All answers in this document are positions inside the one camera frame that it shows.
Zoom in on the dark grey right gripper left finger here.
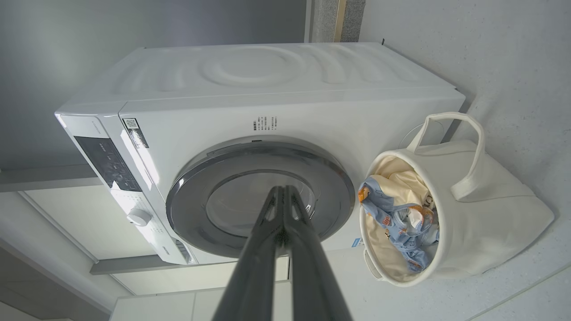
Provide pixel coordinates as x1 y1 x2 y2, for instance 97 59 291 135
213 186 286 321

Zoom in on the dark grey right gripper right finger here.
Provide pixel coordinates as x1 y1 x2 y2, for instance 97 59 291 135
284 186 353 321

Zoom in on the round glass washing machine door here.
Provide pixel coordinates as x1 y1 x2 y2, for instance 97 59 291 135
166 136 356 259

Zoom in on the blue patterned garment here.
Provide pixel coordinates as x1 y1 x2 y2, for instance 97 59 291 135
358 176 440 272

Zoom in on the white round appliance knob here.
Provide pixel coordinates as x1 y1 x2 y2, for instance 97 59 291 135
127 208 153 227

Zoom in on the white front-load washing machine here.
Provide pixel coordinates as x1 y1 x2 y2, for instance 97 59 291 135
54 41 467 266

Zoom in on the cream canvas laundry basket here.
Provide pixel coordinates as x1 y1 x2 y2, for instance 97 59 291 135
359 111 556 287

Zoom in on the QR code sticker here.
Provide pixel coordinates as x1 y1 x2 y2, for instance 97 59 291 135
123 118 149 149

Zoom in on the white cabinet with grey ledges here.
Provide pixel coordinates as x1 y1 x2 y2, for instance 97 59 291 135
0 165 290 321

